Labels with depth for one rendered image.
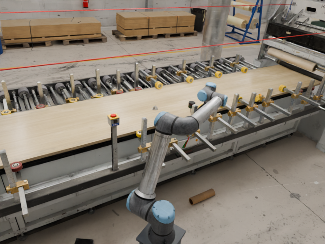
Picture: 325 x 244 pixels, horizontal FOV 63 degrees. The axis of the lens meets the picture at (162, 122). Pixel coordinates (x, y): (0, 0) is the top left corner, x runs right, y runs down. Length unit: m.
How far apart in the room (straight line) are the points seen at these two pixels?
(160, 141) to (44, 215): 1.47
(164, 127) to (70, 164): 1.02
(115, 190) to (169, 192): 0.62
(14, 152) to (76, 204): 0.81
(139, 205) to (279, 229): 1.69
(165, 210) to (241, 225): 1.33
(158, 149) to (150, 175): 0.18
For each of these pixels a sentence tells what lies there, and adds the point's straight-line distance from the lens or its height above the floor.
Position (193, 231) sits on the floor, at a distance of 2.82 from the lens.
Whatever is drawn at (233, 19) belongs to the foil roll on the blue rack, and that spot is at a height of 0.62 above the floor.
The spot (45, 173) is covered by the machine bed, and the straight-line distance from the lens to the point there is 2.39.
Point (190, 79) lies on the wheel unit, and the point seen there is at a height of 0.95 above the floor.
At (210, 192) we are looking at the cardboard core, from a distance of 3.08.
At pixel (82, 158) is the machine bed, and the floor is 0.74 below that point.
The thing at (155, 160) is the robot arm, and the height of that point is 1.13.
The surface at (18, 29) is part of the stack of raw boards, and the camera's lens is 7.70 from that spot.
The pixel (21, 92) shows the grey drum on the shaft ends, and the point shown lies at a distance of 3.41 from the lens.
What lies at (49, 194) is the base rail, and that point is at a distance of 2.22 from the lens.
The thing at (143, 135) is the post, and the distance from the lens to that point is 2.21.
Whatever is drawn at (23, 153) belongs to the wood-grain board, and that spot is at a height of 0.90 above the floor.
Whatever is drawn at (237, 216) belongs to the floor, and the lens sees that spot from 3.05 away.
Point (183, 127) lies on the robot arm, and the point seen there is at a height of 1.37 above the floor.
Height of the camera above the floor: 2.26
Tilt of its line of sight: 32 degrees down
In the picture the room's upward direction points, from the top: 5 degrees clockwise
